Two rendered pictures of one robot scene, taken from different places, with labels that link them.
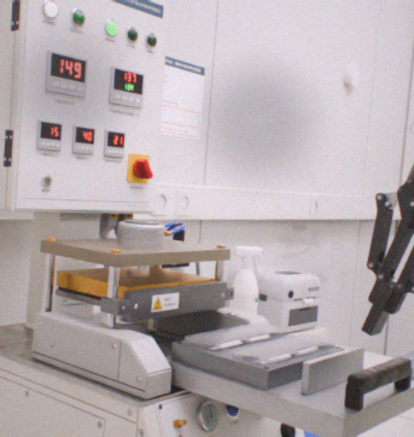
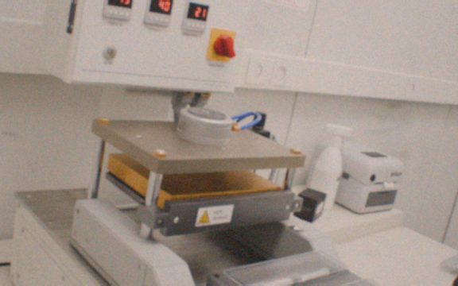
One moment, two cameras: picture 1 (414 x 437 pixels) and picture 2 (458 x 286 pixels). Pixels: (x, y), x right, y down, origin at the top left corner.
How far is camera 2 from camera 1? 0.36 m
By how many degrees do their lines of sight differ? 12
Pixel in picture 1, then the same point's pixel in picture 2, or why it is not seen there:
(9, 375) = (51, 253)
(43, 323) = (81, 213)
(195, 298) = (253, 210)
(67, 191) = (134, 65)
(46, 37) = not seen: outside the picture
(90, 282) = (136, 177)
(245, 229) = (340, 102)
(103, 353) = (130, 270)
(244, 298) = (326, 175)
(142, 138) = (229, 13)
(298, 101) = not seen: outside the picture
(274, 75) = not seen: outside the picture
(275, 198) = (374, 77)
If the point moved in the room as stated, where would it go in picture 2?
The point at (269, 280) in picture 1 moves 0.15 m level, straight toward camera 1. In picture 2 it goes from (354, 160) to (351, 171)
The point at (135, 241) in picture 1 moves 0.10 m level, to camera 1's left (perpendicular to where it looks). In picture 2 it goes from (194, 136) to (127, 119)
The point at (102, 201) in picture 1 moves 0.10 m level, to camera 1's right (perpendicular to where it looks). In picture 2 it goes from (173, 77) to (232, 90)
